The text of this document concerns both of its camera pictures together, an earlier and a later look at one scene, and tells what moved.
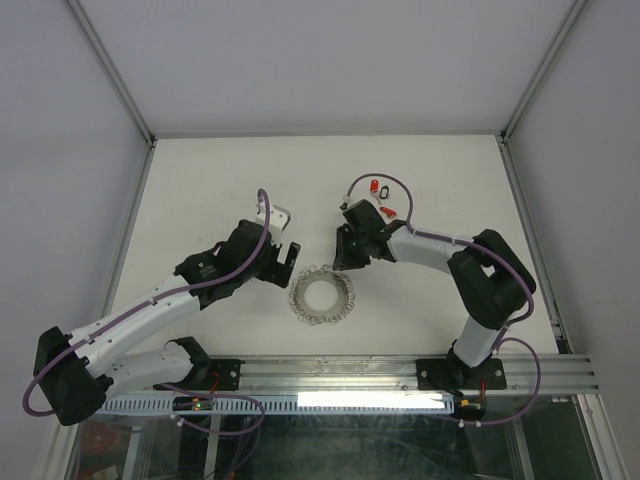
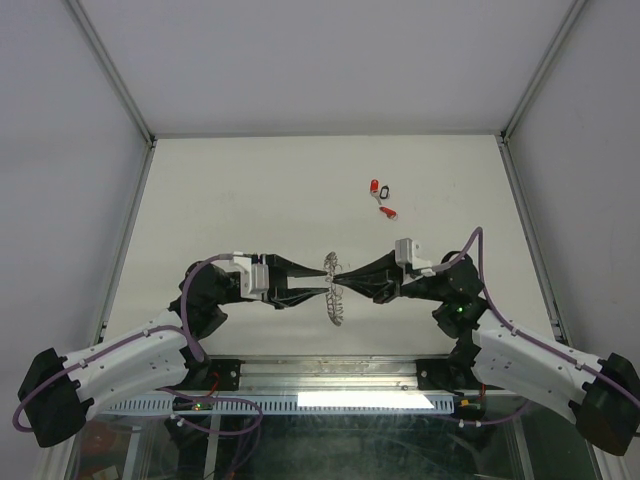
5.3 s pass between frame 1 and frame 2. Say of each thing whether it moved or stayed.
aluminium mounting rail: stayed
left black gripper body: moved
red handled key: stayed
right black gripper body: moved
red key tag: stayed
